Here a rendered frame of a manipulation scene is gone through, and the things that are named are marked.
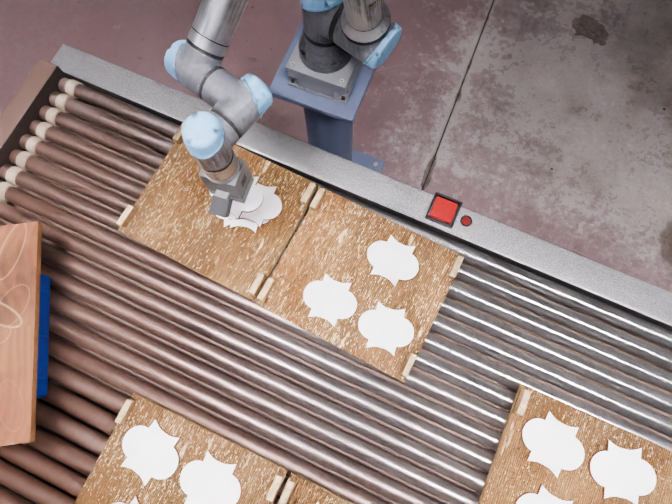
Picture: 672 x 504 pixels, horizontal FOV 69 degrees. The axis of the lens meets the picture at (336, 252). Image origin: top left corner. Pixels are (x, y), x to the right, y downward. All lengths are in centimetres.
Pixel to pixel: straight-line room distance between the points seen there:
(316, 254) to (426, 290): 29
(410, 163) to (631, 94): 115
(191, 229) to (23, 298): 41
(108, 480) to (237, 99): 90
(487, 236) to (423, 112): 129
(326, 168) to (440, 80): 138
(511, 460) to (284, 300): 64
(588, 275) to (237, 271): 89
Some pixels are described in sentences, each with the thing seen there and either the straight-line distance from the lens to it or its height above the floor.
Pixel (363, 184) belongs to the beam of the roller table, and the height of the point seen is 91.
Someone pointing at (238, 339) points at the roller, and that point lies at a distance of 126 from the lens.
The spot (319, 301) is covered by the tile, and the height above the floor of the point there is 94.
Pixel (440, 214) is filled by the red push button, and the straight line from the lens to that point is 131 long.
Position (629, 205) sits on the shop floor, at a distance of 264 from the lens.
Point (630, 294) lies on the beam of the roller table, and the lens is 144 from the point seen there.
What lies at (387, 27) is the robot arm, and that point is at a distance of 124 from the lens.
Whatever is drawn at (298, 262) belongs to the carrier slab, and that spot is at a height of 94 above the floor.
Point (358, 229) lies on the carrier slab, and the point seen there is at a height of 94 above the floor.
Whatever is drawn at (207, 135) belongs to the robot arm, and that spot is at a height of 135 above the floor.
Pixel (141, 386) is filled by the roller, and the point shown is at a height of 92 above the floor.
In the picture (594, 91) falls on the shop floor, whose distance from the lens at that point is 283.
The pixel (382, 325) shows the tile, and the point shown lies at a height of 94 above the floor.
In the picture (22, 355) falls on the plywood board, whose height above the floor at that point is 104.
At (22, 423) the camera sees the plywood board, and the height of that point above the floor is 104.
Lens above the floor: 215
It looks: 75 degrees down
